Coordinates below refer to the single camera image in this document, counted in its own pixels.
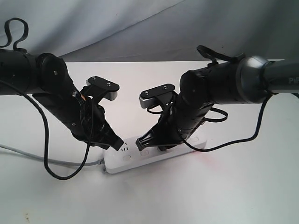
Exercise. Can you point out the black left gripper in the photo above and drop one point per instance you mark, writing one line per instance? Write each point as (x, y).
(89, 123)

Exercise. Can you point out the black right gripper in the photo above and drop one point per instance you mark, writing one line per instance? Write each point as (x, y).
(170, 130)

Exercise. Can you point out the white five-outlet power strip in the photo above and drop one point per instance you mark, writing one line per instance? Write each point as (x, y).
(129, 157)

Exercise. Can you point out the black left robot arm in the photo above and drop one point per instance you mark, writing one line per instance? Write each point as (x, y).
(46, 78)

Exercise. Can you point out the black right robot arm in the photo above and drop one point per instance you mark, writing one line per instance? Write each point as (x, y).
(250, 80)

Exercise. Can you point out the grey backdrop cloth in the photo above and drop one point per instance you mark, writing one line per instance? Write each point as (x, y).
(156, 30)

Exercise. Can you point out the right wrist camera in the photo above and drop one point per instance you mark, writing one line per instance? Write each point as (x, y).
(157, 96)

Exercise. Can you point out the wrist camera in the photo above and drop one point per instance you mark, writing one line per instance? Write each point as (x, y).
(99, 88)
(157, 96)

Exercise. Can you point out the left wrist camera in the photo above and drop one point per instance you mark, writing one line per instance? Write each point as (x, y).
(99, 88)

